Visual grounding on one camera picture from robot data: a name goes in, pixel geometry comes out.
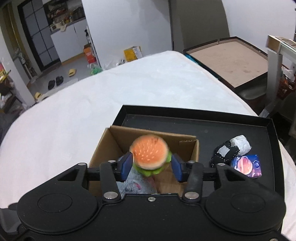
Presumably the grey fluffy plush toy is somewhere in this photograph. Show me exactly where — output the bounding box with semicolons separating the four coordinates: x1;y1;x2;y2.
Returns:
116;167;158;197

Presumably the brown cardboard box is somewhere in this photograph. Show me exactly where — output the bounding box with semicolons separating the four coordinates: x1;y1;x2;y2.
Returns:
89;126;199;196

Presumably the hamburger plush toy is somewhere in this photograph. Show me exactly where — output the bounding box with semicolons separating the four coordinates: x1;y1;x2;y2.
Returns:
129;135;172;177

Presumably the black white-stitched fabric pouch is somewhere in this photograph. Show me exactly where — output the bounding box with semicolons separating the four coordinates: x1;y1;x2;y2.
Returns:
209;141;239;168

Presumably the white soft ball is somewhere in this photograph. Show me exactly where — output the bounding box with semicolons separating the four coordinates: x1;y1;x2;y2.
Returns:
230;135;252;156

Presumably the blue tissue packet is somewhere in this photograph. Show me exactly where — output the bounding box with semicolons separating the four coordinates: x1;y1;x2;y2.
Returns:
230;155;262;178

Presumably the white table cloth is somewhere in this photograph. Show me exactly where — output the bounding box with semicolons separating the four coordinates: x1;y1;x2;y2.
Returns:
1;51;295;240

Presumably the black shallow tray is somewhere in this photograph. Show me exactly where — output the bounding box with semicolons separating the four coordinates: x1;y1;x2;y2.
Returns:
113;105;285;196

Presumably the yellow slipper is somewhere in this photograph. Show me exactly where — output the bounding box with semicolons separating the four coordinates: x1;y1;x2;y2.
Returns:
68;68;76;77

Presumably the black slippers pair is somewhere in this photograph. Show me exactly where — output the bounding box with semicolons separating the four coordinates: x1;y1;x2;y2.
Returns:
48;76;64;90

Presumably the yellow cardboard box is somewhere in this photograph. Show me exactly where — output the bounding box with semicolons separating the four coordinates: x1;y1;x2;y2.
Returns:
124;46;143;62

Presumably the orange bag on floor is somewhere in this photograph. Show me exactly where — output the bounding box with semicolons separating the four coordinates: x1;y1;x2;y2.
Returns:
83;44;96;64

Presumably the red plastic basket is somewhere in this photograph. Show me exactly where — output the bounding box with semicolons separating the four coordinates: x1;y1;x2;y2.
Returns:
277;66;295;100

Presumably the white kitchen cabinet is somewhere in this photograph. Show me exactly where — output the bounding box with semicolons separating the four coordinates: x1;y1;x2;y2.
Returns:
51;19;88;62

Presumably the grey chair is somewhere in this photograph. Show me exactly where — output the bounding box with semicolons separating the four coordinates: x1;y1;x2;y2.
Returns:
169;0;230;52

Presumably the grey desk with legs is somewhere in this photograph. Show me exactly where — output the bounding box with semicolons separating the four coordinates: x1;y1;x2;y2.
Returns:
259;34;296;117

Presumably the brown board black frame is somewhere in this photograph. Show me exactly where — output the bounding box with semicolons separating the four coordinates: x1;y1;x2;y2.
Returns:
183;37;268;93

